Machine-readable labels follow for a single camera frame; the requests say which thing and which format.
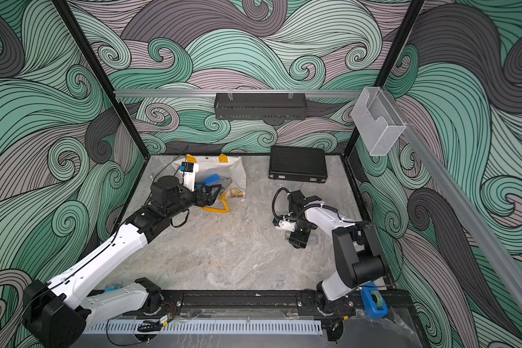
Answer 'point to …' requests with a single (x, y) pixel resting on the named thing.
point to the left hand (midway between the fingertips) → (212, 182)
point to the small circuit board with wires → (154, 325)
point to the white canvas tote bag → (228, 172)
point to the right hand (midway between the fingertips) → (300, 236)
